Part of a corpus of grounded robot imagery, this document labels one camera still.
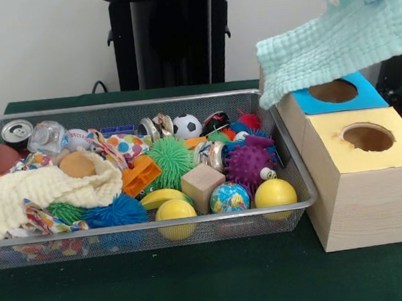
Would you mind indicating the mint green cloth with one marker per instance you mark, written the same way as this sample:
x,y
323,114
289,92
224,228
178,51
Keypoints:
x,y
337,45

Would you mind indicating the shallow metal mesh bin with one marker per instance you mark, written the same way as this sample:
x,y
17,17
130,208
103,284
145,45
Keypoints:
x,y
217,100

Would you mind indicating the wooden box with three holes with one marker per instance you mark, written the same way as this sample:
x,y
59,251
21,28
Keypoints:
x,y
365,195

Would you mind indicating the purple spiky ball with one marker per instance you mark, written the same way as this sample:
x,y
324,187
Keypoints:
x,y
248,160

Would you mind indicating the black and white soccer ball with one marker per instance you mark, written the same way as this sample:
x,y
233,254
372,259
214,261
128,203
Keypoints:
x,y
187,126

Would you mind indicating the yellow smooth ball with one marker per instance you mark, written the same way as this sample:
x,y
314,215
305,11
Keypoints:
x,y
275,193

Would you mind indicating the globe print ball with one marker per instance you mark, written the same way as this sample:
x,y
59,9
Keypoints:
x,y
229,197

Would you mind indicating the wooden cube block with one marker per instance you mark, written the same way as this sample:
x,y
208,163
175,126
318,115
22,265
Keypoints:
x,y
202,187

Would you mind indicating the orange plastic block toy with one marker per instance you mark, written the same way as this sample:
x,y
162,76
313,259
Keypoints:
x,y
141,175

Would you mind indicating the tan foam ball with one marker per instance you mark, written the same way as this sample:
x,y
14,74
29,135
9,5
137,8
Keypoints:
x,y
77,164

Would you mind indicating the dark green table cloth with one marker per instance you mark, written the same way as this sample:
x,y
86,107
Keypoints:
x,y
200,285

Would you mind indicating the cream yellow cloth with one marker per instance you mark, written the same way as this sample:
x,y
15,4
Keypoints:
x,y
30,188

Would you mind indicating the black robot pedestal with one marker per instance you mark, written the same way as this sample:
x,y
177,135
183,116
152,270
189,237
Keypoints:
x,y
175,35

